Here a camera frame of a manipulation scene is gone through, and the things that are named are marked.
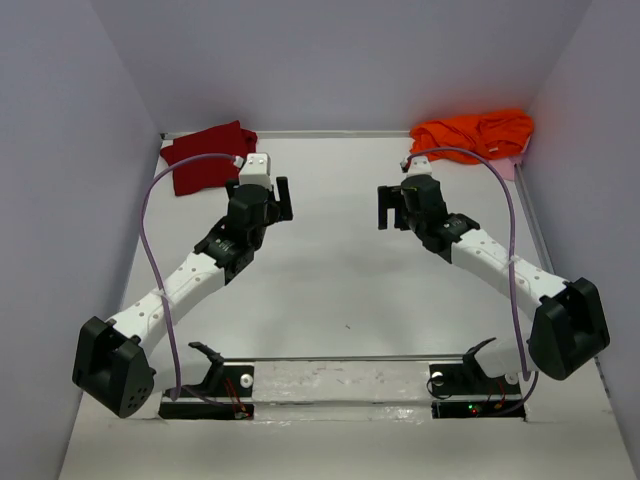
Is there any orange t-shirt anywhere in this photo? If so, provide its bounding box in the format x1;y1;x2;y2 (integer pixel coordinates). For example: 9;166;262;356
409;108;534;161

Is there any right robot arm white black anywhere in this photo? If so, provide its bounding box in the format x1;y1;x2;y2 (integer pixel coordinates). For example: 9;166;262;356
377;174;610;392

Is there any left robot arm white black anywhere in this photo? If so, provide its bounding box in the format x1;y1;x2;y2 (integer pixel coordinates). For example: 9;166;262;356
72;176;293;418

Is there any folded dark red t-shirt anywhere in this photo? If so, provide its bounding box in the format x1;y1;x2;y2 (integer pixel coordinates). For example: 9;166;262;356
159;119;259;198

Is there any pink t-shirt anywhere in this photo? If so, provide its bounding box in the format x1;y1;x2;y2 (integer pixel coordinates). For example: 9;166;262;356
488;148;524;181

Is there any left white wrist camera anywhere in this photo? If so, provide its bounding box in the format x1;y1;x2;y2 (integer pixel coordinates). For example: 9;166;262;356
238;153;273;190

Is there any back aluminium rail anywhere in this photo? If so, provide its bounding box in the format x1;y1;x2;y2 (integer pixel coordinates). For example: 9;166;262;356
159;129;413;140

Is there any aluminium rail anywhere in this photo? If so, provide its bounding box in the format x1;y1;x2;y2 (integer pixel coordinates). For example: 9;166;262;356
514;165;555;273
159;129;413;140
225;354;463;363

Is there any right aluminium rail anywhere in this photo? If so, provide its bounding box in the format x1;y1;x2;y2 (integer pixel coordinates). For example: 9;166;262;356
514;165;555;273

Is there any front aluminium rail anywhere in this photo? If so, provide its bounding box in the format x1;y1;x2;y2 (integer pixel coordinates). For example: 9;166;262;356
225;354;463;363

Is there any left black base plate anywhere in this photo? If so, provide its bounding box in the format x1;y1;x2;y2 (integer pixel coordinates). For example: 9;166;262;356
158;362;255;421

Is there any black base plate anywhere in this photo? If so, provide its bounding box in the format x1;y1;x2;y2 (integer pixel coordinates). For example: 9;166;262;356
426;363;526;420
158;362;255;421

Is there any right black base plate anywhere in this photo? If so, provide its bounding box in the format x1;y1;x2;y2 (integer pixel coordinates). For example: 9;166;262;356
426;363;526;420

